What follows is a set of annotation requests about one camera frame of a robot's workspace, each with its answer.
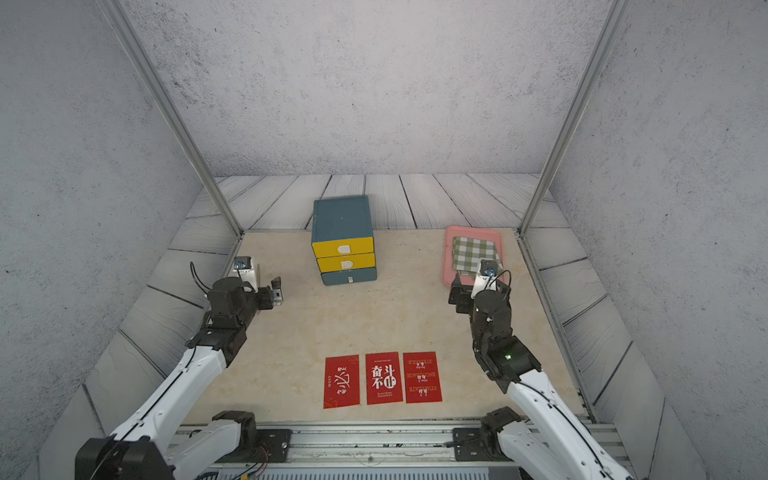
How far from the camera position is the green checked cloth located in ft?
3.61

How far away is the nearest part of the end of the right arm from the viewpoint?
26.3 inches

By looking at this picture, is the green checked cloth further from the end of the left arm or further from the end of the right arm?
the end of the left arm
